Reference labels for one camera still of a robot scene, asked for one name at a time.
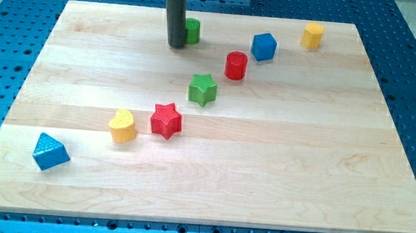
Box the blue cube block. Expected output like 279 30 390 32
251 33 277 62

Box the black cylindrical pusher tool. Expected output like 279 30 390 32
165 0 186 48

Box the blue triangle block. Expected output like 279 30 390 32
33 133 70 171

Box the light wooden board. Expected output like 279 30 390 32
0 1 416 233

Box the green star block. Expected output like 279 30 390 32
188 74 217 107

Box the red star block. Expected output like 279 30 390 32
151 102 182 140

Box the yellow hexagon block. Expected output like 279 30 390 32
300 22 324 50

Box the yellow heart block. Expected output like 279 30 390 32
108 108 137 143

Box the green cylinder block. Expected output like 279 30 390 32
185 18 201 45

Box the red cylinder block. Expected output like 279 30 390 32
224 51 248 81

